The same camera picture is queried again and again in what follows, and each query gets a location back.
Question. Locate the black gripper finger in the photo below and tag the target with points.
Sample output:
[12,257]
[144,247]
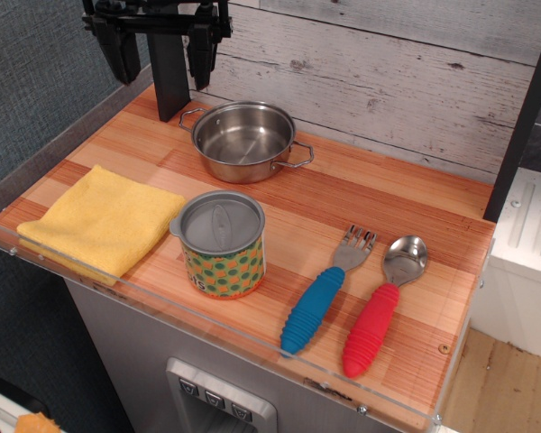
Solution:
[201,54]
[120,50]

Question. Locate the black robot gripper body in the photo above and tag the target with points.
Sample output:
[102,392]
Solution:
[158,17]

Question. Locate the green orange dotted tin can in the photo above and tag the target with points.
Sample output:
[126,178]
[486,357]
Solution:
[222,240]

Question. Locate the stainless steel pot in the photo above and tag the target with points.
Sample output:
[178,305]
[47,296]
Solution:
[245,142]

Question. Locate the yellow folded cloth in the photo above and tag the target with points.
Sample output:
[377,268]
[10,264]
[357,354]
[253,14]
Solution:
[103,225]

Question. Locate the silver dispenser button panel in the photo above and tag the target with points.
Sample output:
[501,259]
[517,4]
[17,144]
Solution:
[218,399]

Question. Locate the orange object at corner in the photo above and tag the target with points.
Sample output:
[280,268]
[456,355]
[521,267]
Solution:
[36,423]

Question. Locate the white toy cabinet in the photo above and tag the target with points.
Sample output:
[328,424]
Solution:
[507,303]

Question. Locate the dark grey upright post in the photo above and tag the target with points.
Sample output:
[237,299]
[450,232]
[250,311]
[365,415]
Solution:
[169,71]

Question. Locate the clear acrylic guard rail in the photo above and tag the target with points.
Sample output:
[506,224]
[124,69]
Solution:
[153,325]

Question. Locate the blue handled fork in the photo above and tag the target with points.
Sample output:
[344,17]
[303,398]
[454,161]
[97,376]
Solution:
[307,316]

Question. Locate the red handled spoon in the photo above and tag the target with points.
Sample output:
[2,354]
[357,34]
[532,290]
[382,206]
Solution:
[404,262]

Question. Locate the dark right frame post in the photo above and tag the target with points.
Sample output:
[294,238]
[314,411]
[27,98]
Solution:
[516,148]

